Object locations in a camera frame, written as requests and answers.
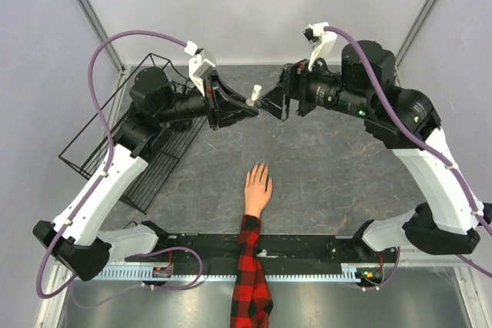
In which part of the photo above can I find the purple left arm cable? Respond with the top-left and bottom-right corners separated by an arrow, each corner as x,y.
36,30 -> 204,300

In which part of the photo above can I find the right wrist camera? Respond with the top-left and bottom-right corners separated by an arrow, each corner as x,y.
303,22 -> 337,71

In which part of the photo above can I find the aluminium corner post left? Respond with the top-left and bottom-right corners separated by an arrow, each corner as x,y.
52,0 -> 128,74

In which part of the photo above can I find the aluminium slotted rail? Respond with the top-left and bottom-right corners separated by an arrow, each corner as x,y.
94,264 -> 383,283

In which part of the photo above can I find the mannequin hand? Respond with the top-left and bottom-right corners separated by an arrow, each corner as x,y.
244,163 -> 273,218

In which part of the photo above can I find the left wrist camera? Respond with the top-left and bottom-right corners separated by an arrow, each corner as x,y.
184,41 -> 216,97

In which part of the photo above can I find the white nail polish cap brush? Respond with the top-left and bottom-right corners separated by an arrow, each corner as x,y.
251,84 -> 262,102

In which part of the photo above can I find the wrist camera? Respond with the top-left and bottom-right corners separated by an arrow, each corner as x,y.
184,41 -> 216,97
303,22 -> 337,71

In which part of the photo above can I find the aluminium corner post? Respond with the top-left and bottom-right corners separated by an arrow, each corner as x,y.
52,0 -> 128,74
395,0 -> 439,69

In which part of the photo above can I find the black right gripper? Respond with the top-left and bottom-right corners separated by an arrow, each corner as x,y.
254,51 -> 373,122

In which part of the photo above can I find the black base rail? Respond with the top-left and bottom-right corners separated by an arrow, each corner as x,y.
98,230 -> 399,277

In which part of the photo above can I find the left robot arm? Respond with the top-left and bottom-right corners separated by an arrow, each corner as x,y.
33,67 -> 261,281

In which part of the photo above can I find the aluminium corner post right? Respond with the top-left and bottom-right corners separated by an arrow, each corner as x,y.
395,0 -> 439,69

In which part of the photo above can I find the red plaid sleeve forearm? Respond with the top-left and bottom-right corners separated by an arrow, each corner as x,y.
230,215 -> 274,328

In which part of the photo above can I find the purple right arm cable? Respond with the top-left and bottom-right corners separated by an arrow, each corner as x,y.
324,25 -> 492,293

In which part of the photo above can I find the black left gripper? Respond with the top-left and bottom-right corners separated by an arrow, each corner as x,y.
158,71 -> 259,131

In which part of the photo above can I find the black wire basket rack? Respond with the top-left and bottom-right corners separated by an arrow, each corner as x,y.
58,53 -> 207,214

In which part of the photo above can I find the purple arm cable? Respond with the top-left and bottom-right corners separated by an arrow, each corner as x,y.
36,30 -> 204,300
324,25 -> 492,293

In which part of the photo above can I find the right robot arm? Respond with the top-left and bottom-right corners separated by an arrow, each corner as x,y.
254,45 -> 491,262

